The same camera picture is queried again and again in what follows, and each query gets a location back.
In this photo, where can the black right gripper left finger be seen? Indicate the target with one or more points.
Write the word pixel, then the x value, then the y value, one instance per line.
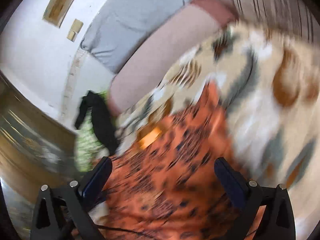
pixel 58 211

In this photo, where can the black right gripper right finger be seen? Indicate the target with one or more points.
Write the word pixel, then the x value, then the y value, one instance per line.
pixel 265 212

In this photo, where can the orange black floral garment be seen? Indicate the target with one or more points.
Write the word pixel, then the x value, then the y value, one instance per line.
pixel 169 190

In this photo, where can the green patterned white cloth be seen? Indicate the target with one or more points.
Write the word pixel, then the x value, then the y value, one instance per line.
pixel 87 146

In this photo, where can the brown wooden glass-panel wardrobe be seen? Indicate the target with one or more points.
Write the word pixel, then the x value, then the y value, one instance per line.
pixel 35 150

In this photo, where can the beige leaf-patterned fleece blanket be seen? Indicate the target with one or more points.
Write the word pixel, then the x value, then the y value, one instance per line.
pixel 268 84

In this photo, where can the grey pillow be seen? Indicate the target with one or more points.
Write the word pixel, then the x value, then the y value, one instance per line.
pixel 121 26

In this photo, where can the brown striped fuzzy blanket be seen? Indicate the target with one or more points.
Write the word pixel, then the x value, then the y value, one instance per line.
pixel 290 16

